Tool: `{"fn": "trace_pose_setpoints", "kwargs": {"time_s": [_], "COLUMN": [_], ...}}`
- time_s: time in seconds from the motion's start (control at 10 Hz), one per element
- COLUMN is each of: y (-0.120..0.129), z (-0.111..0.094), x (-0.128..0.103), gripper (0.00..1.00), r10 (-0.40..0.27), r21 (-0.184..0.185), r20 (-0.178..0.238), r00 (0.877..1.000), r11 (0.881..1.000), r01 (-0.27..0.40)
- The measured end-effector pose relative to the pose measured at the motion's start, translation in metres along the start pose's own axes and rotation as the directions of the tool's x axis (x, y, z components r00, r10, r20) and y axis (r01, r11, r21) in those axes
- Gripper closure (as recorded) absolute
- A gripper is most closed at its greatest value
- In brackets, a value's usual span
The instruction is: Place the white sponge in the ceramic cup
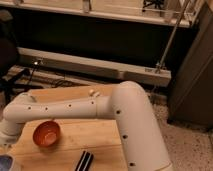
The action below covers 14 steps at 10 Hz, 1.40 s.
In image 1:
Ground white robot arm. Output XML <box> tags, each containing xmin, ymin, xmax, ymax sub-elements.
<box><xmin>0</xmin><ymin>81</ymin><xmax>174</xmax><ymax>171</ymax></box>

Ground orange ceramic cup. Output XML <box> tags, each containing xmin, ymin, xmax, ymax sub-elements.
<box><xmin>33</xmin><ymin>121</ymin><xmax>61</xmax><ymax>147</ymax></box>

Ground metal diagonal pole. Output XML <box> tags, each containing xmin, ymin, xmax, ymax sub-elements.
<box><xmin>155</xmin><ymin>0</ymin><xmax>190</xmax><ymax>73</ymax></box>

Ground black striped rectangular object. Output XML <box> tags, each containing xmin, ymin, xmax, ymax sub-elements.
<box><xmin>75</xmin><ymin>151</ymin><xmax>94</xmax><ymax>171</ymax></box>

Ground grey cabinet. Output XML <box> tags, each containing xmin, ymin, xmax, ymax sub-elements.
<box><xmin>168</xmin><ymin>0</ymin><xmax>213</xmax><ymax>127</ymax></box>

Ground dark office chair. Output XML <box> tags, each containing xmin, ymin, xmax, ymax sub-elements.
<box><xmin>0</xmin><ymin>9</ymin><xmax>31</xmax><ymax>104</ymax></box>

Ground blue grey corner object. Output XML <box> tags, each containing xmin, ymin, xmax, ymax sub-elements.
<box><xmin>0</xmin><ymin>155</ymin><xmax>14</xmax><ymax>171</ymax></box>

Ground long white baseboard rail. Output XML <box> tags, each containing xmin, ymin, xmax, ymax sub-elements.
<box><xmin>18</xmin><ymin>47</ymin><xmax>171</xmax><ymax>87</ymax></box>

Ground black floor cables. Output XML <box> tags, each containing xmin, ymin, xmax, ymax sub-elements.
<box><xmin>25</xmin><ymin>61</ymin><xmax>88</xmax><ymax>90</ymax></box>

